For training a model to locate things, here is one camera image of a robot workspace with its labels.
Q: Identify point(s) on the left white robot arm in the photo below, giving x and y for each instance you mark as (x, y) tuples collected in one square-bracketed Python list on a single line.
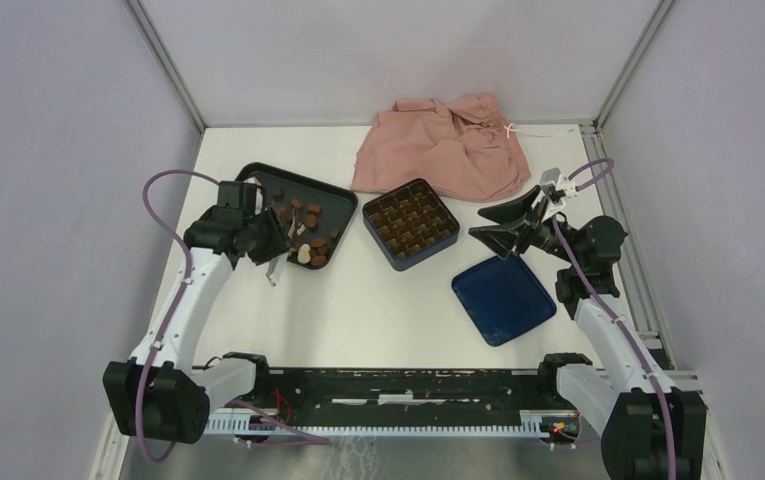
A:
[(156, 394)]

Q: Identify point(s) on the black chocolate tray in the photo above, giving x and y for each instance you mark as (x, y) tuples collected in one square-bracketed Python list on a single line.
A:
[(314, 212)]

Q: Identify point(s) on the pink cloth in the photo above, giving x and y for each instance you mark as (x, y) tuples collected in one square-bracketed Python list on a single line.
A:
[(462, 148)]

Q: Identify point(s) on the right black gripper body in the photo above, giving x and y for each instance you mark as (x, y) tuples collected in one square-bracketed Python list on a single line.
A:
[(552, 236)]

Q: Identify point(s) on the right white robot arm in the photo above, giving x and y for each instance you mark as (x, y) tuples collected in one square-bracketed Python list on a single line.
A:
[(649, 428)]

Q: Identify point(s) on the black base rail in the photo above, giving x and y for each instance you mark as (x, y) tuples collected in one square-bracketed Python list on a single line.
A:
[(332, 397)]

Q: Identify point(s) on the blue chocolate box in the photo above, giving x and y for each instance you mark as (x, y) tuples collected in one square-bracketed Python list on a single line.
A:
[(410, 224)]

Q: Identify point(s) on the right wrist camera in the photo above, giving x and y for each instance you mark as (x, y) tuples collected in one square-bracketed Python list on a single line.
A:
[(557, 187)]

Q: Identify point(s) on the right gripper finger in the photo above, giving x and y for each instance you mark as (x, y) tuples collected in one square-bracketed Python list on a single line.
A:
[(503, 242), (528, 207)]

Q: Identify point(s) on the silver metal tongs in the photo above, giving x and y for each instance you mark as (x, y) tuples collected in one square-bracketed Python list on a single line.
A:
[(277, 266)]

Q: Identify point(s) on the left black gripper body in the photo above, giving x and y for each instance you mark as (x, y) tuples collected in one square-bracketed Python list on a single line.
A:
[(268, 237)]

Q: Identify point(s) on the blue box lid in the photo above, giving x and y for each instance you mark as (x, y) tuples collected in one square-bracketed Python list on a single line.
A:
[(503, 298)]

